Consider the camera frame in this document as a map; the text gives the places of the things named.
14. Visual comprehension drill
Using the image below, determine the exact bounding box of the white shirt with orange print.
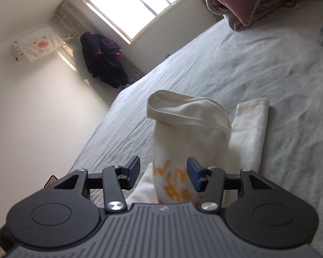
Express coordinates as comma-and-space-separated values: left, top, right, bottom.
126, 90, 270, 206

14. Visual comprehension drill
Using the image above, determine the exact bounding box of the smartphone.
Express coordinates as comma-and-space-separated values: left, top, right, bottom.
43, 175, 58, 187

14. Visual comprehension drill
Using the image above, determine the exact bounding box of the grey bed sheet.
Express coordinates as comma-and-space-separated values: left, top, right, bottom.
73, 0, 323, 254

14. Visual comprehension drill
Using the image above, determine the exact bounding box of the dark jacket hanging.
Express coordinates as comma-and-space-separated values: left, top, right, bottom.
80, 32, 130, 89

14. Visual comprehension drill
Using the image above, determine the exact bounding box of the folded pink white quilt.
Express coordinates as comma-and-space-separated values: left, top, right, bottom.
206, 0, 243, 31

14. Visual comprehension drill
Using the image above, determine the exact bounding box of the window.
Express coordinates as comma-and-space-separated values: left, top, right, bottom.
85, 0, 181, 45

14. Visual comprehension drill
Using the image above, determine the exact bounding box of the wall air conditioner with cover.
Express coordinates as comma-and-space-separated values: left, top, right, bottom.
11, 27, 65, 62

